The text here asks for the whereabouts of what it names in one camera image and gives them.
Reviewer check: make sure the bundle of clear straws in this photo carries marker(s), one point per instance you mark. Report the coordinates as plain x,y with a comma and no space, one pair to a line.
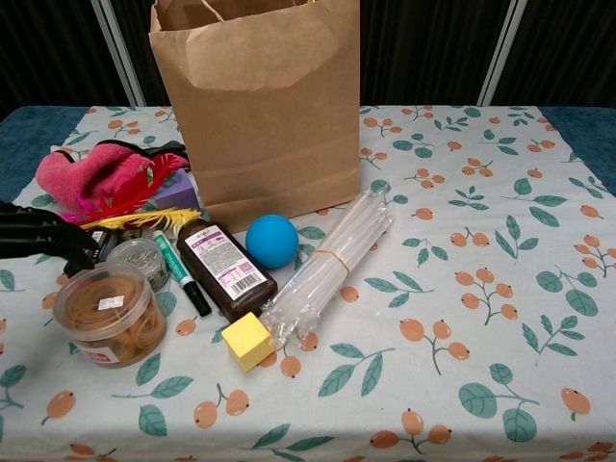
327,264

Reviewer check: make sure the magenta feather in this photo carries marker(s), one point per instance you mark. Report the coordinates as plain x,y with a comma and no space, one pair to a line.
72,217

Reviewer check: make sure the purple foam block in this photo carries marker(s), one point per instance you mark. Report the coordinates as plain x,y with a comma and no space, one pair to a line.
180,190

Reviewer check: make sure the black pleated curtain panel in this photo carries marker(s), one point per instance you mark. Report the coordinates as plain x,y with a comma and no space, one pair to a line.
48,48
433,48
568,48
139,48

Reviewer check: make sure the clear tub of paper clips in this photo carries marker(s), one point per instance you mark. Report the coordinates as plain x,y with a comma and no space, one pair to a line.
137,260

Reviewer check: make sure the clear tub of rubber bands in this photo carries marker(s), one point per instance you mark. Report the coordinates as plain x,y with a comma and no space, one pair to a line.
110,317

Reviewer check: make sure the yellow foam cube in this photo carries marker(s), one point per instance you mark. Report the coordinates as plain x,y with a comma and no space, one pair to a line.
248,339

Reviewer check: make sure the pink fluffy cloth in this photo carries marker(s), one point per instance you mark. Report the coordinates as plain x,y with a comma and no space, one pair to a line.
91,173

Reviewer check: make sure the grey aluminium partition frame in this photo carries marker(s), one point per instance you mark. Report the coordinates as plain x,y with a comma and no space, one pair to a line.
501,48
118,48

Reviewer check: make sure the brown bottle with white label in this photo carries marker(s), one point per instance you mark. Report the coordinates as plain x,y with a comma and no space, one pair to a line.
226,269

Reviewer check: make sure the small black box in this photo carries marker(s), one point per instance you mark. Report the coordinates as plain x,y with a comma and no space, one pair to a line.
107,243

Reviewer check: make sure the blue ball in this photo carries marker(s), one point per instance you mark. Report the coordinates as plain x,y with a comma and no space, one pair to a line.
272,240

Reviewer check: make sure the green marker pen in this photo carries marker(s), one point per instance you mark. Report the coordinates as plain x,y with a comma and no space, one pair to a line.
175,267

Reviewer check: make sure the floral tablecloth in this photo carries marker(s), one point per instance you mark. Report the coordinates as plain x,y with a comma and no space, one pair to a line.
433,361

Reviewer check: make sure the yellow feather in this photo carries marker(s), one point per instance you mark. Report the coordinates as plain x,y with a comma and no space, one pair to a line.
159,216

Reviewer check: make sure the brown paper bag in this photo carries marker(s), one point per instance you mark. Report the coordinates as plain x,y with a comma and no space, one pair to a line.
269,135

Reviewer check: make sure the red feather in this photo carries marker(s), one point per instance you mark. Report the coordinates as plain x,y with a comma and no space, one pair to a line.
144,190

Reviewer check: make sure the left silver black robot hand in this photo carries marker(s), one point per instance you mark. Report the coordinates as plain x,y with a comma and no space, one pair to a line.
38,231

